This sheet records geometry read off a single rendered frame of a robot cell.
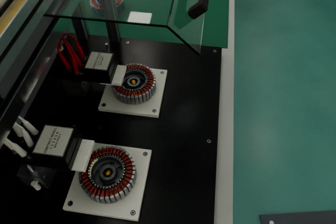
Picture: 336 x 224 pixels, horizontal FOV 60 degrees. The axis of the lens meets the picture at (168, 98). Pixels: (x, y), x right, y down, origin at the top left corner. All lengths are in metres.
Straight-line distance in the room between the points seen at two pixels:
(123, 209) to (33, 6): 0.39
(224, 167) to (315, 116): 1.20
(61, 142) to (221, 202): 0.34
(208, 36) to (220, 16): 0.11
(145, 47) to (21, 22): 0.47
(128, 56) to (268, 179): 0.98
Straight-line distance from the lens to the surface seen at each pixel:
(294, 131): 1.73
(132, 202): 0.61
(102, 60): 0.71
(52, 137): 0.55
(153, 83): 0.72
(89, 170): 0.61
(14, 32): 0.46
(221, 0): 1.11
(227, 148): 0.71
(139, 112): 0.71
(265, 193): 1.51
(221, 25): 0.99
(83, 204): 0.63
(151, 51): 0.86
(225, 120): 0.75
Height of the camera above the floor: 1.36
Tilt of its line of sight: 53 degrees down
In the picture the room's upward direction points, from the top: straight up
